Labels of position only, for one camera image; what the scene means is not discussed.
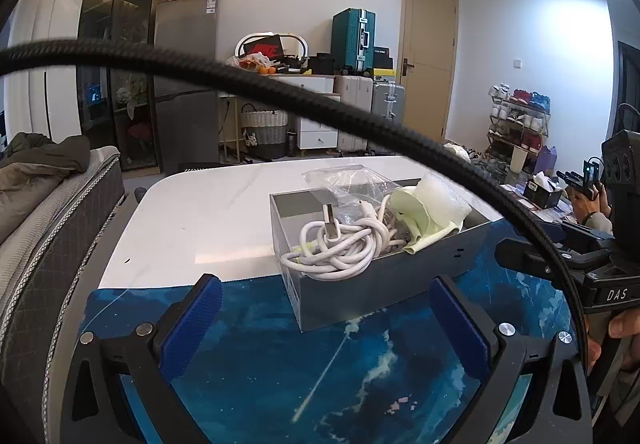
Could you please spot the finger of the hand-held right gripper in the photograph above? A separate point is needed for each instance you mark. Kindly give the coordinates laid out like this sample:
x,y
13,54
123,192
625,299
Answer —
x,y
530,254
590,179

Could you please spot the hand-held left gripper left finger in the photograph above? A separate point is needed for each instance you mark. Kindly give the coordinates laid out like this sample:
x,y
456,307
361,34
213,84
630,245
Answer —
x,y
192,329

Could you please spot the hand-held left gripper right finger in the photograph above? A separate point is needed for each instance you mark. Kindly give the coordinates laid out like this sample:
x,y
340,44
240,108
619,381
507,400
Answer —
x,y
460,329

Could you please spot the white foam sheet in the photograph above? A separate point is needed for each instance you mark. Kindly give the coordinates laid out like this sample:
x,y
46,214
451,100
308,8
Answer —
x,y
442,199

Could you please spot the grey cardboard box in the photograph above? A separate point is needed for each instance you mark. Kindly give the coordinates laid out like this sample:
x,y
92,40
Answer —
x,y
360,294

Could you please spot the light green cloth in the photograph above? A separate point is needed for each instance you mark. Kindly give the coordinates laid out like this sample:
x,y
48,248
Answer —
x,y
415,214

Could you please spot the clear zip bag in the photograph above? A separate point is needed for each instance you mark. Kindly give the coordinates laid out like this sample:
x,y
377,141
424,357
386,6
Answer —
x,y
345,184

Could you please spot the person's right hand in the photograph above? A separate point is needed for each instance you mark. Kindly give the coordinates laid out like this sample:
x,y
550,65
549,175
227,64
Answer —
x,y
622,324

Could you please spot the purple bag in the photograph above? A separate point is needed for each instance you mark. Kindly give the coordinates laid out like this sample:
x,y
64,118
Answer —
x,y
547,161

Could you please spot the black tissue box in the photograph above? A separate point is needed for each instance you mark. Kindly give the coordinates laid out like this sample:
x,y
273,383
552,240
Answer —
x,y
542,194

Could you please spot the white waste bin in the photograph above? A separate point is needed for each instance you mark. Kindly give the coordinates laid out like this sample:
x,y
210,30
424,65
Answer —
x,y
519,158

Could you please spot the shoe rack with shoes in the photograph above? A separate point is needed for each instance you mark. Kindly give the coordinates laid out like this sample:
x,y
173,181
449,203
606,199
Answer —
x,y
520,124

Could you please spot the blue sky print mat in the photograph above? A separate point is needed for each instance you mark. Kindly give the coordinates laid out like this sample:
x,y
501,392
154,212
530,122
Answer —
x,y
300,374

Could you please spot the white plastic bag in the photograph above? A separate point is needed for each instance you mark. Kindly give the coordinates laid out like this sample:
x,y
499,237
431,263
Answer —
x,y
460,153

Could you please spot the person's brown trousers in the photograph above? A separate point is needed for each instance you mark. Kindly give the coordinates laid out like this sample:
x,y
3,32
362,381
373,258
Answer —
x,y
625,374

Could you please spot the black white patterned rug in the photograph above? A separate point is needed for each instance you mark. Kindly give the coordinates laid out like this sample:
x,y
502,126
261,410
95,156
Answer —
x,y
210,168

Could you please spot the grey mattress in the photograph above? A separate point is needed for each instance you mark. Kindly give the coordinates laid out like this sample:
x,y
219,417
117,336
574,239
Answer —
x,y
60,234

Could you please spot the beige wooden door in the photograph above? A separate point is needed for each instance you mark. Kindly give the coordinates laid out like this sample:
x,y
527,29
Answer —
x,y
430,89

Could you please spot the silver grey suitcase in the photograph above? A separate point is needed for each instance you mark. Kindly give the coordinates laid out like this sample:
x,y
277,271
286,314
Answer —
x,y
390,109

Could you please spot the grey refrigerator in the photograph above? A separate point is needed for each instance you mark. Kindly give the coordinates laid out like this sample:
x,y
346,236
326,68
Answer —
x,y
185,124

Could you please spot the white grey woven basket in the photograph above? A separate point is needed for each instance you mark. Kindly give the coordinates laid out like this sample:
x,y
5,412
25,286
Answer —
x,y
262,134

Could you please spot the black bottle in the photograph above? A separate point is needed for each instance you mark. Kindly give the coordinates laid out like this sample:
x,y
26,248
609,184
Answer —
x,y
291,144

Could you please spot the brown blanket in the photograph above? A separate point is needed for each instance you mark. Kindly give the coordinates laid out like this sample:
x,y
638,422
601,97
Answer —
x,y
45,154

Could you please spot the white drawer dresser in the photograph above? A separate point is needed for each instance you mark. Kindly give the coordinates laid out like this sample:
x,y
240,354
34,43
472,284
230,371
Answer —
x,y
315,134

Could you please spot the beige suitcase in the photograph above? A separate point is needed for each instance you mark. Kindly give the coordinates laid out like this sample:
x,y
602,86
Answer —
x,y
352,99

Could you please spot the black yellow box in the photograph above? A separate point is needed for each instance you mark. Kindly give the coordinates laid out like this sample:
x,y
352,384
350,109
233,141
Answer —
x,y
384,64

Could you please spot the plastic bag of oranges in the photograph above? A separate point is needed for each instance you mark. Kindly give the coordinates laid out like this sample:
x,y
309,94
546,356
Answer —
x,y
252,61

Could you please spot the teal suitcase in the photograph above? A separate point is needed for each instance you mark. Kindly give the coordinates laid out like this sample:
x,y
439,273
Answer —
x,y
350,39

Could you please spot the black box on dresser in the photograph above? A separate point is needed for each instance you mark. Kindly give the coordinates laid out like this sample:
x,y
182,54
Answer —
x,y
325,64

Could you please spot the black red shoe box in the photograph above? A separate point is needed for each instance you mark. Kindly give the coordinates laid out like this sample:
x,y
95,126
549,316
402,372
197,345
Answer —
x,y
262,49

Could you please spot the white wardrobe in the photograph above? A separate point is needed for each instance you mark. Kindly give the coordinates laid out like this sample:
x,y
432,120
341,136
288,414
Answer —
x,y
50,49

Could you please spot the dark glass cabinet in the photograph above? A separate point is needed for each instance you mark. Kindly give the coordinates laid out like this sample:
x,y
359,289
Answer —
x,y
125,14

